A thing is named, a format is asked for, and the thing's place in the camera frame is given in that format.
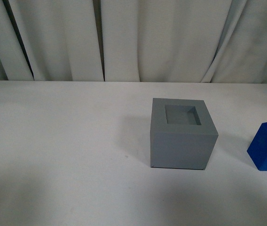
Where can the white curtain backdrop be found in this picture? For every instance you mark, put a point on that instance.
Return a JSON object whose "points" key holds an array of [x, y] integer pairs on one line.
{"points": [[217, 41]]}

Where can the gray cube base with hole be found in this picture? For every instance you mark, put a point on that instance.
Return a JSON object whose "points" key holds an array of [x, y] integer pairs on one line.
{"points": [[182, 134]]}

